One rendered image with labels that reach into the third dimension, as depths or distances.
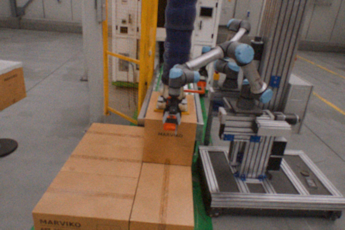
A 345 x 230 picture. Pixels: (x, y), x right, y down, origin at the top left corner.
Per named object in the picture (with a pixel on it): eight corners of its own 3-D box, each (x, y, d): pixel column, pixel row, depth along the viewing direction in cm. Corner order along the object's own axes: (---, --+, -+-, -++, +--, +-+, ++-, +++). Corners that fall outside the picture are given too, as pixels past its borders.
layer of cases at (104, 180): (94, 155, 285) (93, 122, 270) (185, 163, 285) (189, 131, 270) (38, 257, 174) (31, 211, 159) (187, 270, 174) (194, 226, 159)
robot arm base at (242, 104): (251, 103, 220) (253, 92, 216) (257, 111, 206) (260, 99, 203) (233, 102, 219) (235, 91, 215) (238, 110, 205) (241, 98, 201)
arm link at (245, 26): (257, 29, 248) (227, 63, 234) (247, 27, 255) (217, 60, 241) (255, 18, 240) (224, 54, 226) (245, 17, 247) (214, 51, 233)
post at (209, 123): (203, 143, 353) (213, 72, 315) (208, 144, 353) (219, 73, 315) (203, 146, 347) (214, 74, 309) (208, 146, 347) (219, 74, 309)
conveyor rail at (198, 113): (190, 76, 496) (191, 66, 489) (192, 76, 496) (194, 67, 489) (196, 139, 283) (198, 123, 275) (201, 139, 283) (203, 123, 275)
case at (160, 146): (150, 127, 269) (152, 91, 254) (189, 130, 270) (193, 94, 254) (142, 161, 214) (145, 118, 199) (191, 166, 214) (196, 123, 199)
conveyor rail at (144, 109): (156, 73, 496) (156, 63, 489) (158, 73, 496) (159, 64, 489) (136, 134, 282) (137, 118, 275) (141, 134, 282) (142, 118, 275)
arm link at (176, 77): (186, 70, 154) (173, 71, 150) (184, 88, 158) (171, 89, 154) (179, 66, 160) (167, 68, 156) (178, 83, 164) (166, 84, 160)
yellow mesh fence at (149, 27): (149, 92, 515) (155, -25, 435) (154, 92, 515) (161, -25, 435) (140, 118, 407) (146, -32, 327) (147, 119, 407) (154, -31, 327)
